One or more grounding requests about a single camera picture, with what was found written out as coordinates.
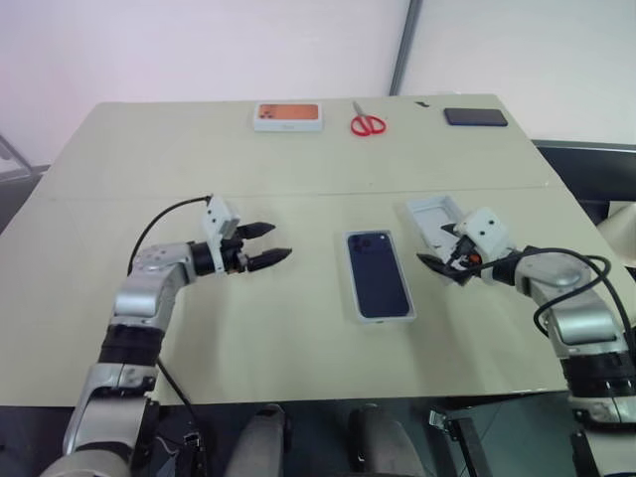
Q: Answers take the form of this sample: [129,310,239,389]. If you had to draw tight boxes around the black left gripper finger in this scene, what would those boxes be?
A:
[237,222,276,240]
[245,246,294,272]

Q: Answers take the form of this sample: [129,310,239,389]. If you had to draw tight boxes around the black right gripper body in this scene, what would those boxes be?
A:
[441,231,487,288]

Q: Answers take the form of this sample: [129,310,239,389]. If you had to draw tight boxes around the dark blue smartphone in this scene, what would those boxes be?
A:
[346,230,414,320]
[343,228,418,327]

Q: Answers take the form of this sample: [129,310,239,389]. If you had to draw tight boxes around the black side desk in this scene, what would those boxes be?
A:
[530,138,636,213]

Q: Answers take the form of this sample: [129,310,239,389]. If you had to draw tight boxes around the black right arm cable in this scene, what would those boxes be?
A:
[461,245,636,345]

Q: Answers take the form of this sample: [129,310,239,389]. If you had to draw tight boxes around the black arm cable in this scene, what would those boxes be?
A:
[126,196,210,477]
[461,245,636,345]

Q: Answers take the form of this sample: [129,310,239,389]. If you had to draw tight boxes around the grey metal pole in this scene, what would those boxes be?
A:
[389,0,424,96]

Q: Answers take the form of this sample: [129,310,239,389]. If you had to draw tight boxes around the dark blue smartphone in tray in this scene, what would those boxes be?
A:
[343,228,418,327]

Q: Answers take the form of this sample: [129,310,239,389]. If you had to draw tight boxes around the black table leg with bracket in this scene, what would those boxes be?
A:
[428,405,499,477]

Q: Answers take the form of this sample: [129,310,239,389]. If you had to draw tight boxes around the red handled scissors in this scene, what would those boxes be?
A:
[350,100,388,137]

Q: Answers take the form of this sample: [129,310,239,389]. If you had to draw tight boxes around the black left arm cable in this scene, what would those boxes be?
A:
[126,196,210,477]

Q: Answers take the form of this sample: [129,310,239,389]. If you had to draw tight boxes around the beige rounded object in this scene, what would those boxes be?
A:
[594,200,636,272]

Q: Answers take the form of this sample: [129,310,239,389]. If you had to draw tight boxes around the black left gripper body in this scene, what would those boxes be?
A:
[220,225,252,275]

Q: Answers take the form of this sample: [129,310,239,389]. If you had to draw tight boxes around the grey rounded shape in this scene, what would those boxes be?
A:
[346,402,424,477]
[239,402,293,477]

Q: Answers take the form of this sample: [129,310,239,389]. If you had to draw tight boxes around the black smartphone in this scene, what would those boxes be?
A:
[443,107,509,128]

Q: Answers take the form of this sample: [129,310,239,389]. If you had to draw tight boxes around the white box with orange phone print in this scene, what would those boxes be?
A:
[252,101,325,134]

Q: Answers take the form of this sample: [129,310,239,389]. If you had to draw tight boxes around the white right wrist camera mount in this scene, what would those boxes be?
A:
[453,207,514,263]

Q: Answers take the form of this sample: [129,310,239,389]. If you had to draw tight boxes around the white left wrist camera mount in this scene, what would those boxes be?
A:
[200,195,242,275]

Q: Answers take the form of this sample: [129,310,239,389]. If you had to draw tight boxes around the grey metal frame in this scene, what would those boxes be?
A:
[0,132,51,184]

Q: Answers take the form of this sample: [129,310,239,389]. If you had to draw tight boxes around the white phone box lid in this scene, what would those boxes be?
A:
[404,195,471,288]

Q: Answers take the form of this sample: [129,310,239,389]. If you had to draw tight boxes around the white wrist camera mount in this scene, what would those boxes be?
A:
[453,207,514,263]
[200,195,242,275]

